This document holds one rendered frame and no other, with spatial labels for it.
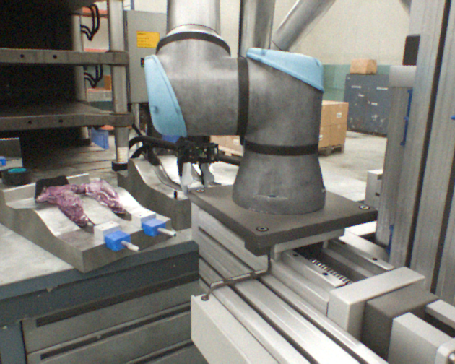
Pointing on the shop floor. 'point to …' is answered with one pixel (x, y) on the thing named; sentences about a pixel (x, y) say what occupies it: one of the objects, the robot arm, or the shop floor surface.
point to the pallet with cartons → (333, 127)
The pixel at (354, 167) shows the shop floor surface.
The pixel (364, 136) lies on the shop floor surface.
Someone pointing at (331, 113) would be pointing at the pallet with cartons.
